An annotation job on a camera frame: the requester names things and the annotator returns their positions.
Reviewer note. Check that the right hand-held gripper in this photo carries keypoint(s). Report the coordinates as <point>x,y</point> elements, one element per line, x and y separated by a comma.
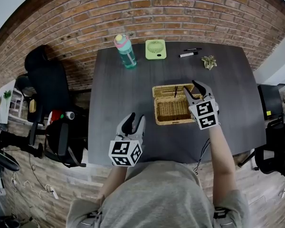
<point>205,114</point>

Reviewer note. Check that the red and white soft object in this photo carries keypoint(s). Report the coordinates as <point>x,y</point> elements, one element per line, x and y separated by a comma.
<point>55,117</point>

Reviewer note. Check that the black mesh office chair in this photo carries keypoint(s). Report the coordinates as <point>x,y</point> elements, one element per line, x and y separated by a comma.
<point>275,148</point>

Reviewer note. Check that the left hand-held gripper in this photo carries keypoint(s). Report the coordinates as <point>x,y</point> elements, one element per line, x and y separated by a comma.
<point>120,151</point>

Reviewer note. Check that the green portable fan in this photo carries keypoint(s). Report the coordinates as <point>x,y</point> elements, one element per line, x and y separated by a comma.
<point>156,49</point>

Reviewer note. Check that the black high-back office chair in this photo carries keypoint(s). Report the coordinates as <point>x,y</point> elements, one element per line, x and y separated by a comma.
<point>47,84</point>

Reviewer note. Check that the person's left forearm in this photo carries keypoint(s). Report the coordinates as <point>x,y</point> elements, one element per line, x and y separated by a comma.
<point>112,184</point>

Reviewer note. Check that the white side table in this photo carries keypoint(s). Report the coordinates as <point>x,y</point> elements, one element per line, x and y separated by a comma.
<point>3,113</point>

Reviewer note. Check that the wicker basket box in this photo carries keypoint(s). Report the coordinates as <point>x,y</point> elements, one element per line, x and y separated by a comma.
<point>171,110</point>

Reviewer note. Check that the small potted succulent plant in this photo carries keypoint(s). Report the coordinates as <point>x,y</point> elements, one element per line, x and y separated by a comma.
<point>209,62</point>

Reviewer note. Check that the black side cabinet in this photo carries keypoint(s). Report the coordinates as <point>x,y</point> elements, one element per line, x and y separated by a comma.
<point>270,98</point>

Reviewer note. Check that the teal water bottle pink lid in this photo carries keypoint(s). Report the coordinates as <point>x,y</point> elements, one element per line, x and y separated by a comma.
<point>127,54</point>

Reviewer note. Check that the white marker pen black cap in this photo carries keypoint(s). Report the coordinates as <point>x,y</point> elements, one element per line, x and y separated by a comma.
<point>187,54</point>

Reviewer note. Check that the thin black pen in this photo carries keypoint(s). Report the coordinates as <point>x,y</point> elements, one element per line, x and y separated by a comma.
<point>192,49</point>

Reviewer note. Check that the person's right forearm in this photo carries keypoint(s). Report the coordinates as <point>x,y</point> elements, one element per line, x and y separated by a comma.
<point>222,163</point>

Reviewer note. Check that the person's grey shirt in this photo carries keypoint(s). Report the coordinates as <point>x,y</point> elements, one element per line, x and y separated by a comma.
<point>156,198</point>

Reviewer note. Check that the small green artificial plant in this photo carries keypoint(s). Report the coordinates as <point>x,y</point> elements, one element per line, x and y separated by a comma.
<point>7,95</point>

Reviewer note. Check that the white power strip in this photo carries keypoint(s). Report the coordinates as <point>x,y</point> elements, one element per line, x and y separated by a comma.
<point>52,192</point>

